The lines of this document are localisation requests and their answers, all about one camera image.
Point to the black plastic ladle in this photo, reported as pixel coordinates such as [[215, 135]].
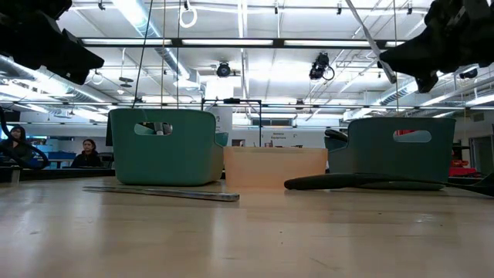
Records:
[[328, 180]]

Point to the silver butter knife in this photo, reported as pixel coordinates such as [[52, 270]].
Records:
[[363, 27], [193, 194]]

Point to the black ladle with white mark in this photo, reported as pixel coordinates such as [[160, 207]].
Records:
[[336, 134]]

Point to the dark blue plastic bin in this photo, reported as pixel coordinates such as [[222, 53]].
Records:
[[378, 158]]

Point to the round black ceiling camera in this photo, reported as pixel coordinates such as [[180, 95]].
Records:
[[223, 70]]

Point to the person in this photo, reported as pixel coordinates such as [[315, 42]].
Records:
[[17, 148], [88, 158]]

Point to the green plastic bin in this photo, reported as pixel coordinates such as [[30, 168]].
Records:
[[166, 162]]

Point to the orange translucent plastic bin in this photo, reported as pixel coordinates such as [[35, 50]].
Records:
[[274, 168]]

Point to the red storage crate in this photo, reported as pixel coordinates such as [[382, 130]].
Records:
[[463, 164]]

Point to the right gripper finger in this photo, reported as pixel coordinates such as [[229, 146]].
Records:
[[409, 56], [424, 83]]

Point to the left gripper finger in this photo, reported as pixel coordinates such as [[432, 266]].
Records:
[[81, 56], [79, 77]]

